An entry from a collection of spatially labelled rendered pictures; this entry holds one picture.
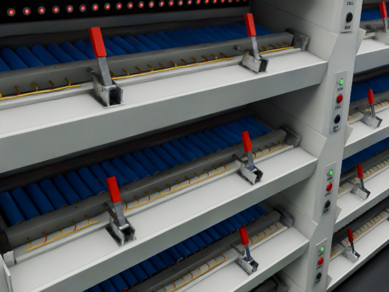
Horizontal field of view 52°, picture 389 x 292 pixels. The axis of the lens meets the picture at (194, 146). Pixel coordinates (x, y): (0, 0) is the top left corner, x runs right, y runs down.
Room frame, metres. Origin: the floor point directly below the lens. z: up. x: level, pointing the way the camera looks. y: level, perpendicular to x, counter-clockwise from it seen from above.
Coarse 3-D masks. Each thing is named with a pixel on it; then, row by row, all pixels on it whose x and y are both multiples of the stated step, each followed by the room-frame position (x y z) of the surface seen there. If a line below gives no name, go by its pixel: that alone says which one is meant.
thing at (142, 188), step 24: (240, 144) 0.72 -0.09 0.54; (264, 144) 0.74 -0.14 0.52; (192, 168) 0.62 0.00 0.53; (120, 192) 0.54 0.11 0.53; (144, 192) 0.56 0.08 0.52; (168, 192) 0.57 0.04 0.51; (48, 216) 0.47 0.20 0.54; (72, 216) 0.48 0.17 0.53; (24, 240) 0.44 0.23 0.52; (48, 240) 0.45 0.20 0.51
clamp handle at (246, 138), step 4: (244, 132) 0.66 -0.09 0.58; (244, 136) 0.66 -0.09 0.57; (248, 136) 0.66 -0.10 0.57; (244, 140) 0.66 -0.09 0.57; (248, 140) 0.66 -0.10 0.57; (244, 144) 0.66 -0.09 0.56; (248, 144) 0.66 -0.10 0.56; (244, 148) 0.66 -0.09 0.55; (248, 148) 0.65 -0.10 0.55; (248, 152) 0.65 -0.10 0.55; (248, 156) 0.65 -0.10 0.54; (248, 160) 0.65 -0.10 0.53; (252, 160) 0.65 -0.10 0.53; (252, 164) 0.65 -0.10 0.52; (248, 168) 0.65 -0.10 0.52; (252, 168) 0.65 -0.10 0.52
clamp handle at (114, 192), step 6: (108, 180) 0.49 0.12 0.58; (114, 180) 0.49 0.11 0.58; (108, 186) 0.49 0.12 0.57; (114, 186) 0.49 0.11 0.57; (114, 192) 0.49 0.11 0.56; (114, 198) 0.48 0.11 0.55; (120, 198) 0.49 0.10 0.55; (114, 204) 0.48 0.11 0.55; (120, 204) 0.49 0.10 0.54; (120, 210) 0.48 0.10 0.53; (120, 216) 0.48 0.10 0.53; (120, 222) 0.48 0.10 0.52
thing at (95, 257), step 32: (160, 128) 0.71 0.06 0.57; (288, 128) 0.80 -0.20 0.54; (288, 160) 0.73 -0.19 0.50; (160, 192) 0.58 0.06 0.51; (192, 192) 0.59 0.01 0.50; (224, 192) 0.61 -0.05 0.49; (256, 192) 0.64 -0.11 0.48; (0, 224) 0.47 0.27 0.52; (96, 224) 0.50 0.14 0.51; (160, 224) 0.51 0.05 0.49; (192, 224) 0.54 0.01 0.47; (64, 256) 0.44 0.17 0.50; (96, 256) 0.44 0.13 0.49; (128, 256) 0.47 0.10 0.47; (32, 288) 0.39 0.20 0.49; (64, 288) 0.41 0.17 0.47
